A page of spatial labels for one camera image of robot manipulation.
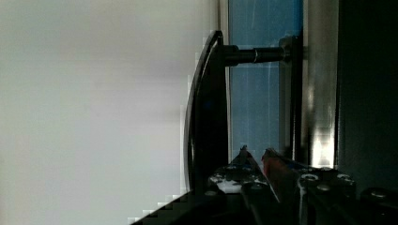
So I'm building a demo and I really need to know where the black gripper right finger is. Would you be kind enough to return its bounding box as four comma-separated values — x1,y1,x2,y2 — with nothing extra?
261,148,308,203

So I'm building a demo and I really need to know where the black silver toaster oven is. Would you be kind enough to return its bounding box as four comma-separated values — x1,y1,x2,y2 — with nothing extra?
184,0,397,190

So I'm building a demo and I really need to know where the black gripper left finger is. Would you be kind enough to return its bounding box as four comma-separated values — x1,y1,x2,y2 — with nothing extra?
207,145,268,197

